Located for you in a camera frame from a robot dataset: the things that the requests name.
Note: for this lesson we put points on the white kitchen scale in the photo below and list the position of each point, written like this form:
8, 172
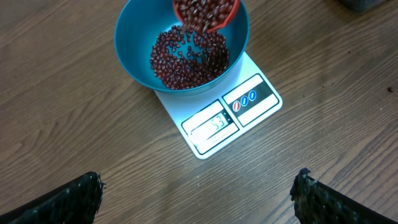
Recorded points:
213, 119

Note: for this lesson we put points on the red beans in bowl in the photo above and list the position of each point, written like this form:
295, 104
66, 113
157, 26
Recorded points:
183, 60

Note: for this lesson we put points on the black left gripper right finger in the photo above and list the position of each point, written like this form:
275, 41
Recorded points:
316, 203

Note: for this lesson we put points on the blue bowl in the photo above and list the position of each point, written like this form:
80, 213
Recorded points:
136, 31

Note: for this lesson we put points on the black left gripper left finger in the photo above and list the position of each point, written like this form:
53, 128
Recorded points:
77, 201

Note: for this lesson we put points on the clear plastic container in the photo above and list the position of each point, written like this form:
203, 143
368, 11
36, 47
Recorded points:
362, 5

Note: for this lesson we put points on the red measuring scoop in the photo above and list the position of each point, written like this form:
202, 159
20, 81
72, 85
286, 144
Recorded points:
230, 18

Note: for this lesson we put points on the spilled bean on table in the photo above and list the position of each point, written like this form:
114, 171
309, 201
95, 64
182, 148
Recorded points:
390, 89

